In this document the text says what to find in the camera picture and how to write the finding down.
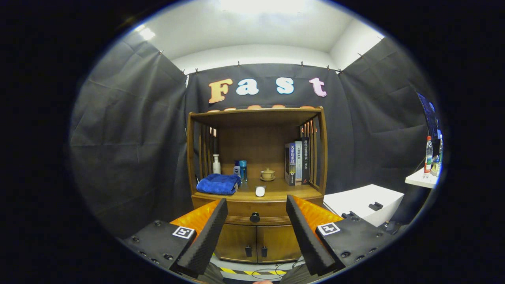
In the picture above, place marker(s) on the red label plastic bottle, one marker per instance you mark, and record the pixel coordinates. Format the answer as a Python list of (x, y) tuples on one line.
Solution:
[(428, 157)]

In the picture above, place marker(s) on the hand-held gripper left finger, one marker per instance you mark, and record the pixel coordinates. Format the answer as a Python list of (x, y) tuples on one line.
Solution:
[(207, 238)]

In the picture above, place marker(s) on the dark blue book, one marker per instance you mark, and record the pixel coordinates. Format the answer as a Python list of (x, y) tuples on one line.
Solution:
[(291, 165)]

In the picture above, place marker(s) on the blue folded towel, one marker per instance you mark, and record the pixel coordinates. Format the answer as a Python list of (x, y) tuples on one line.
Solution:
[(217, 184)]

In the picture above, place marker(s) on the clear blue bottle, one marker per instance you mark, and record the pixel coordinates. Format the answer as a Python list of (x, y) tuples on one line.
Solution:
[(243, 171)]

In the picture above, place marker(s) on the white pump bottle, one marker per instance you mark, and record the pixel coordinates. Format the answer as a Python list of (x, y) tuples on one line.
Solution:
[(216, 167)]

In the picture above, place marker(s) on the white tube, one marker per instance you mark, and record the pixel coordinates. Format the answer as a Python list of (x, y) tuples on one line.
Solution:
[(260, 191)]

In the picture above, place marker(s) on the wooden cabinet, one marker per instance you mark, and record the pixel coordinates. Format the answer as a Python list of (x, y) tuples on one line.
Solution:
[(256, 146)]

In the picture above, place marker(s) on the wooden countertop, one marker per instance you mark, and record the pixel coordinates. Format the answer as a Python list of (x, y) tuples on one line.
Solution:
[(276, 191)]

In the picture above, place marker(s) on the yellow black floor tape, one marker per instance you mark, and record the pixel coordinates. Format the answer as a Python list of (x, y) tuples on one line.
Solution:
[(252, 272)]

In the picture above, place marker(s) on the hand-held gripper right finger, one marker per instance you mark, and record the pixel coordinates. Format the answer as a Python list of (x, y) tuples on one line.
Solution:
[(307, 238)]

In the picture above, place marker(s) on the wooden cabinet door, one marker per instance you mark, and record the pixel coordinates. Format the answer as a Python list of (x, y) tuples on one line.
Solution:
[(236, 242), (278, 242)]

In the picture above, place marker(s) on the clear plastic bottle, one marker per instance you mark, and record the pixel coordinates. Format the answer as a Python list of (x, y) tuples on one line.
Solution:
[(437, 161)]

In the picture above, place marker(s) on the black book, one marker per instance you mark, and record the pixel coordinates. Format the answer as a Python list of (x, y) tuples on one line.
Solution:
[(305, 161)]

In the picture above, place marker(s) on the small dark blue bottle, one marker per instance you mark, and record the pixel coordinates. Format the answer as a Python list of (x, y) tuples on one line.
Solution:
[(236, 170)]

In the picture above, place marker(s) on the pale blue book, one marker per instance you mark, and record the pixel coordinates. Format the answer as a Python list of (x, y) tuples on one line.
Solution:
[(298, 163)]

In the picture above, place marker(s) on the black backdrop cloth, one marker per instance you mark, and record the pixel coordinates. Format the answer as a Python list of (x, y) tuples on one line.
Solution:
[(126, 138)]

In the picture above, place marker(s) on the white side shelf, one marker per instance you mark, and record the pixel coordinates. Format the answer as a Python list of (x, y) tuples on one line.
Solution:
[(422, 179)]

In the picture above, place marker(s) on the beige lidded teacup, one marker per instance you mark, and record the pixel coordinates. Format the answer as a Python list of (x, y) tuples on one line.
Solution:
[(268, 174)]

